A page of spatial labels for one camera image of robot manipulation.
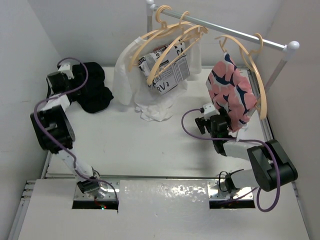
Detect black t shirt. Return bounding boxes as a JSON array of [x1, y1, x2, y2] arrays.
[[71, 62, 114, 114]]

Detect beige hanger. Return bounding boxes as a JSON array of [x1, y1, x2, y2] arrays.
[[215, 33, 268, 120], [128, 5, 203, 72], [146, 11, 209, 87]]

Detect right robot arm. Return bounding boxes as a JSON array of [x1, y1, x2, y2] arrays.
[[195, 115, 298, 194]]

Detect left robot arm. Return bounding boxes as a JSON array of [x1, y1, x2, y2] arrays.
[[30, 71, 106, 200]]

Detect pink patterned t shirt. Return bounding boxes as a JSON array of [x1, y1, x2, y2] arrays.
[[206, 52, 257, 132]]

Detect newspaper print t shirt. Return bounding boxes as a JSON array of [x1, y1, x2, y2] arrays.
[[138, 42, 190, 95]]

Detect white t shirt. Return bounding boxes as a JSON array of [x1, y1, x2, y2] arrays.
[[112, 34, 202, 122]]

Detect metal clothes rack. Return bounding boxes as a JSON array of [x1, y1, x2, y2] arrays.
[[145, 0, 300, 92]]

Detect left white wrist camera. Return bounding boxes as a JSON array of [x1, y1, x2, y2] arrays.
[[58, 62, 74, 80]]

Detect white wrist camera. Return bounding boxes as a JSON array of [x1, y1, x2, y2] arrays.
[[58, 62, 74, 80], [203, 103, 217, 120]]

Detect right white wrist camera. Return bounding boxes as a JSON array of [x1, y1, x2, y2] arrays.
[[203, 103, 217, 120]]

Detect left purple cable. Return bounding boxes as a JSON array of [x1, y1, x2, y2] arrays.
[[33, 57, 120, 203]]

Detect purple cable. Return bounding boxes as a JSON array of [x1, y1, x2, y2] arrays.
[[181, 107, 280, 213], [33, 57, 120, 203]]

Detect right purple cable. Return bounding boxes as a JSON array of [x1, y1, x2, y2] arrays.
[[181, 107, 280, 213]]

